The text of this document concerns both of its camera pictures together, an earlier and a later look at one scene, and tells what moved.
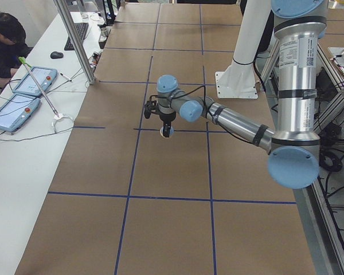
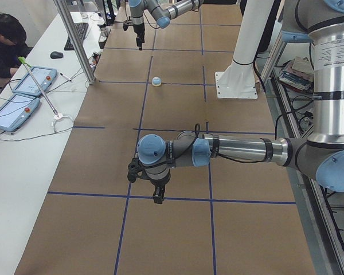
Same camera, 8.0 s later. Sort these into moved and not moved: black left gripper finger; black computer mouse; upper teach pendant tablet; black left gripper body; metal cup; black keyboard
Moved: black left gripper finger; black left gripper body
Not moved: black computer mouse; upper teach pendant tablet; metal cup; black keyboard
